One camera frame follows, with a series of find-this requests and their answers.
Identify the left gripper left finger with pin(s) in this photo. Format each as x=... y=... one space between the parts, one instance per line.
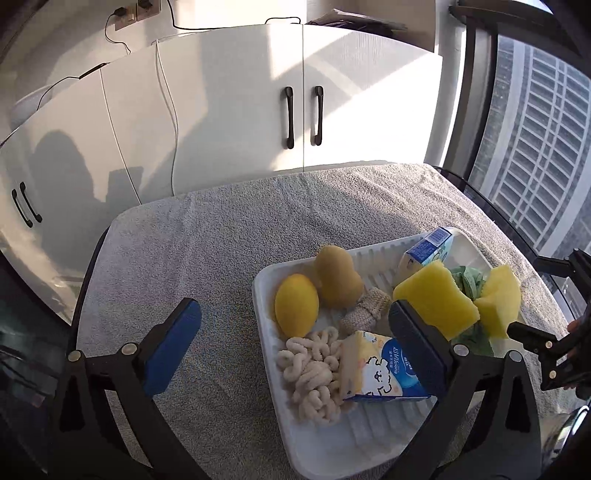
x=86 y=442

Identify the wall power outlet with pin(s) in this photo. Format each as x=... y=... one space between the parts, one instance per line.
x=136 y=12

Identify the green cloth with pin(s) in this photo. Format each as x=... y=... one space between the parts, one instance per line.
x=471 y=281

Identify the yellow sponge block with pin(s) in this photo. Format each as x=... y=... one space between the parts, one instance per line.
x=436 y=297

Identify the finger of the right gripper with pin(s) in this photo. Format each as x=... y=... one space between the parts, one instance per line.
x=576 y=266
x=535 y=338

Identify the black side cabinet handle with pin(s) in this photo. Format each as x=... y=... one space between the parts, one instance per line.
x=37 y=216

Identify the black cabinet handle right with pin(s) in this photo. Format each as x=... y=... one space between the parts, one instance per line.
x=319 y=117

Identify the white cabinet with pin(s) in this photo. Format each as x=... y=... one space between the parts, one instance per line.
x=197 y=111

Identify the tan potato toy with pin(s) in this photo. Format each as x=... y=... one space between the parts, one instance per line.
x=340 y=285

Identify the beige knitted roll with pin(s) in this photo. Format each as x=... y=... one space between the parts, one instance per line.
x=368 y=312

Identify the cream chunky yarn bundle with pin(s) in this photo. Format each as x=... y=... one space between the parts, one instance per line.
x=311 y=365

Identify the yellow lemon toy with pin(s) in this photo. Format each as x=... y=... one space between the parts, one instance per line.
x=296 y=305

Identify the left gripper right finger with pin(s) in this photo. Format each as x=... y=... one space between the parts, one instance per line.
x=504 y=442

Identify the black cabinet handle left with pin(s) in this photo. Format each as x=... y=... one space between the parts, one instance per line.
x=288 y=93

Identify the white ribbed plastic tray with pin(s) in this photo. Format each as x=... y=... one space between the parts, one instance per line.
x=372 y=433

